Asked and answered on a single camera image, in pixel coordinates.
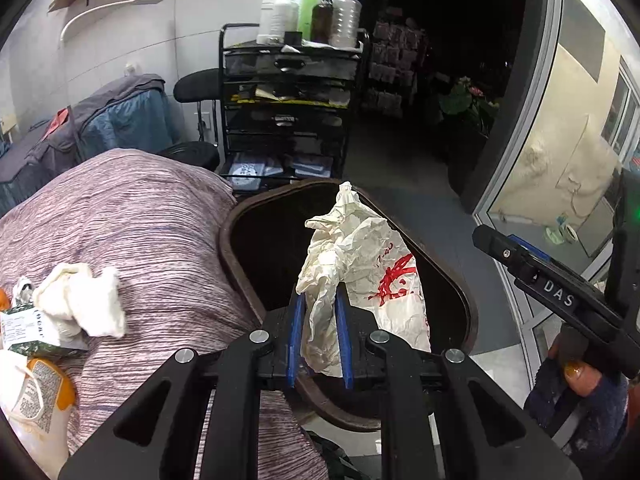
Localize white paper bag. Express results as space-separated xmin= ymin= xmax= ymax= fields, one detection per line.
xmin=296 ymin=182 xmax=431 ymax=377

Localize white cloth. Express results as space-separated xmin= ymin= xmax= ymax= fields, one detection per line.
xmin=32 ymin=263 xmax=127 ymax=339

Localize green white drink carton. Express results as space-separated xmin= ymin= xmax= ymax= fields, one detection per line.
xmin=1 ymin=308 xmax=89 ymax=360

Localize orange white plastic bottle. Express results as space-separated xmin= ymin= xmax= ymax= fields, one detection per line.
xmin=1 ymin=350 xmax=76 ymax=479

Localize silver wrapper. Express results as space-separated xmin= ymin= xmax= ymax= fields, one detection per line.
xmin=11 ymin=276 xmax=34 ymax=309

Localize orange peel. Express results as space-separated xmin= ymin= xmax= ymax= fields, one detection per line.
xmin=0 ymin=288 xmax=11 ymax=312

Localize dark brown trash bin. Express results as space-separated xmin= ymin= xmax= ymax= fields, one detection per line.
xmin=218 ymin=178 xmax=480 ymax=432

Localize right hand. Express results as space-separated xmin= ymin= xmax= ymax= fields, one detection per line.
xmin=546 ymin=334 xmax=640 ymax=399

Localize purple striped bed cover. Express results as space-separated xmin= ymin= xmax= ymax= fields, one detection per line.
xmin=1 ymin=148 xmax=328 ymax=479

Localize black rolling cart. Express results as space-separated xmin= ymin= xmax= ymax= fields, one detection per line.
xmin=218 ymin=23 xmax=369 ymax=196

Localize potted plant pink flowers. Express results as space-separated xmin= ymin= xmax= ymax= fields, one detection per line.
xmin=439 ymin=76 xmax=500 ymax=136

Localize blue covered massage table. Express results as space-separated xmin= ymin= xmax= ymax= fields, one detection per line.
xmin=1 ymin=74 xmax=180 ymax=214

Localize dark brown bottle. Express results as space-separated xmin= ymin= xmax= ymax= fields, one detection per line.
xmin=310 ymin=0 xmax=333 ymax=44

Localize white pump bottle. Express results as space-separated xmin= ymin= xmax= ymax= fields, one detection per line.
xmin=256 ymin=0 xmax=298 ymax=44

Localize green bottle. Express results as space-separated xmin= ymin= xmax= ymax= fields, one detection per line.
xmin=297 ymin=0 xmax=318 ymax=40

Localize red cloth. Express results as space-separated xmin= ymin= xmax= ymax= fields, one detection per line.
xmin=41 ymin=107 xmax=70 ymax=140

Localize white gooseneck lamp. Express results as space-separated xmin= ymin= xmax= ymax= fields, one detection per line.
xmin=58 ymin=0 xmax=164 ymax=44

